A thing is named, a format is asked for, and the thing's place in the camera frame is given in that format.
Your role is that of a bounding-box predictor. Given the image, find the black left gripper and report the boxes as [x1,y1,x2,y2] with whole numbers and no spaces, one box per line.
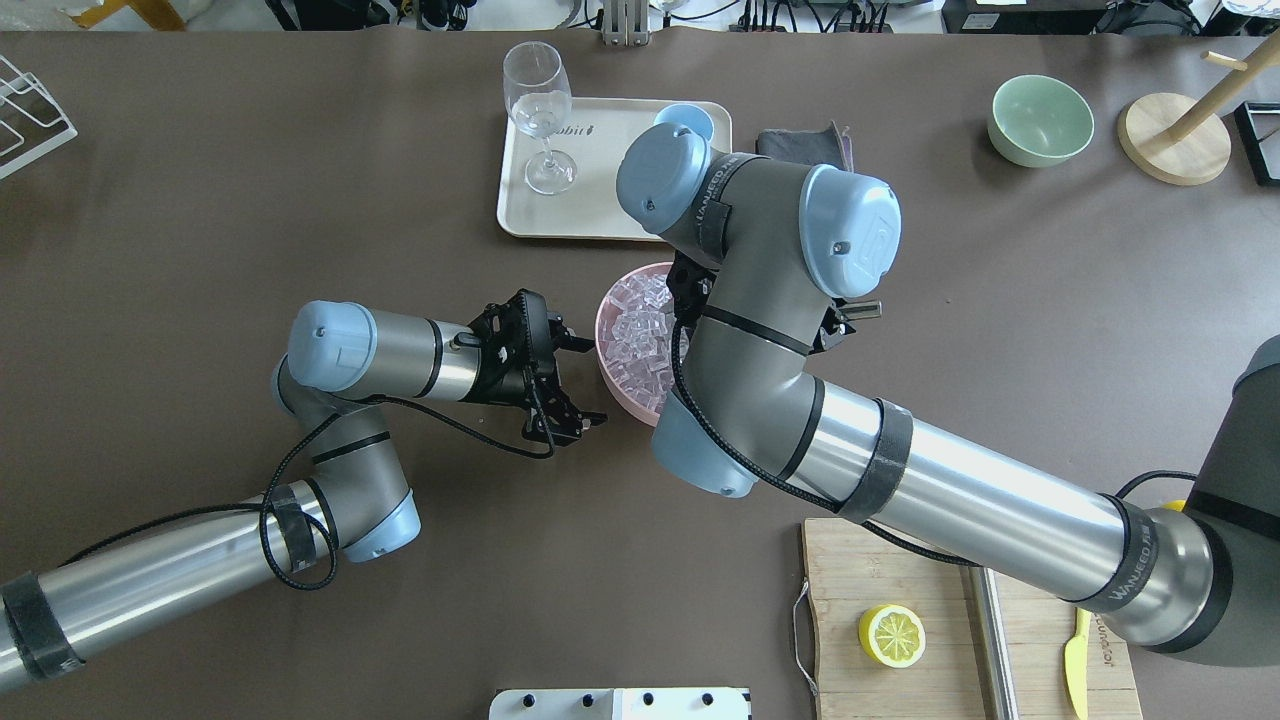
[463,290,609,447]

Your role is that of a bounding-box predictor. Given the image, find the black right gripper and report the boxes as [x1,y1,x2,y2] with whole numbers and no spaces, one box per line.
[666,252,883,354]

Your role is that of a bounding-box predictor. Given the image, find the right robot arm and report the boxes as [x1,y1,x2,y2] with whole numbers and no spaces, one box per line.
[616,122,1279,667]

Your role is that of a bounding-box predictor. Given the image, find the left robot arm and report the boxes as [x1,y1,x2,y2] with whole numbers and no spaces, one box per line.
[3,290,605,691]

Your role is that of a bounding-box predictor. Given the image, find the pile of clear ice cubes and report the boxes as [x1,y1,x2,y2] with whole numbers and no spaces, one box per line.
[603,272,692,411]

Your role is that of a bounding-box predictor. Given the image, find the light blue cup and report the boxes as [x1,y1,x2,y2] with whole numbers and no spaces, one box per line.
[652,102,716,143]

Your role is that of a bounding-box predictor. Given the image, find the pink bowl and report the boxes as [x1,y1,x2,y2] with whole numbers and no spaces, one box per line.
[594,261,691,428]

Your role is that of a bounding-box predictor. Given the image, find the cream rabbit serving tray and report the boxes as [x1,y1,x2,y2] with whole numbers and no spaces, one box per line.
[495,97,676,242]

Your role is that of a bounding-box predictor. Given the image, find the folded grey cloth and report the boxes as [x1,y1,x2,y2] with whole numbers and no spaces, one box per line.
[756,122,855,172]

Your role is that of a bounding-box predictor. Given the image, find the clear wine glass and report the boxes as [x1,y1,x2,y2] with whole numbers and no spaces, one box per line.
[502,41,577,196]

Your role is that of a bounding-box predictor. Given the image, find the bamboo cutting board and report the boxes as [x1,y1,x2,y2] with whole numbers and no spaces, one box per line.
[794,516,1144,720]

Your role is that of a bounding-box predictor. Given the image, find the light green bowl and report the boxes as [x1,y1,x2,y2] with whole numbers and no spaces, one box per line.
[986,76,1096,169]

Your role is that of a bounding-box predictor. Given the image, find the half lemon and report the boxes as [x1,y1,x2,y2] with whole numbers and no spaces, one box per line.
[858,603,927,669]

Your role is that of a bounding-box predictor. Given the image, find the steel muddler black tip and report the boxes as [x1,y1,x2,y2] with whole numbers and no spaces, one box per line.
[968,568,1021,719]

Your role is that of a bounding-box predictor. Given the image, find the yellow plastic knife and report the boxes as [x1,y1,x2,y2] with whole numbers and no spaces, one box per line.
[1062,607,1092,719]

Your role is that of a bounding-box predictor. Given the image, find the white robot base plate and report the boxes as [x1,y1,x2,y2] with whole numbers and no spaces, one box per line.
[488,685,753,719]

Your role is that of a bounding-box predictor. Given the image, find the white wire cup rack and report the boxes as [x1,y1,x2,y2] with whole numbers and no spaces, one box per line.
[1,56,78,179]

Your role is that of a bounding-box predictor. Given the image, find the black picture frame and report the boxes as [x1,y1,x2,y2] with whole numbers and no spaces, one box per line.
[1233,101,1279,188]

